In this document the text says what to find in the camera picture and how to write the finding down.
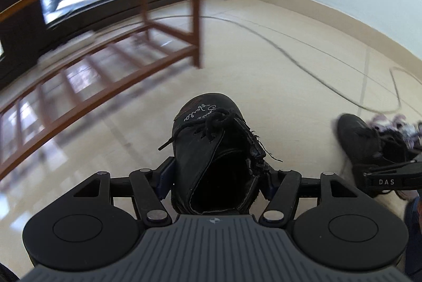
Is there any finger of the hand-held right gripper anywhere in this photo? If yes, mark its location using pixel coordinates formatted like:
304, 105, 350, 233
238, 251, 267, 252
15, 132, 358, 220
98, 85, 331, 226
362, 161, 422, 195

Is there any brown wooden shoe rack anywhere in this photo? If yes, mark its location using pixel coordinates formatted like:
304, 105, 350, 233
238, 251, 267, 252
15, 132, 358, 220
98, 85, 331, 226
0, 0, 212, 184

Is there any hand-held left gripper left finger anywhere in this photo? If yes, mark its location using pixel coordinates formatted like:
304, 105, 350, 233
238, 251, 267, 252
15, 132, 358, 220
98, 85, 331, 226
73, 157, 176, 226

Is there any white floor cable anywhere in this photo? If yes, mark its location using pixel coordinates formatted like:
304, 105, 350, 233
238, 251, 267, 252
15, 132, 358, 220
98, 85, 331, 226
198, 15, 422, 114

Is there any black ankle boot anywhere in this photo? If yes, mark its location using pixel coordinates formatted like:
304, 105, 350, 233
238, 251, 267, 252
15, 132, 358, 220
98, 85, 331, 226
158, 92, 284, 215
337, 114, 422, 198

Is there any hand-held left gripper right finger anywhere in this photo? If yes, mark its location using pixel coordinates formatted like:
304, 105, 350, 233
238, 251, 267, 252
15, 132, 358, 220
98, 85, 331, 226
259, 166, 358, 226

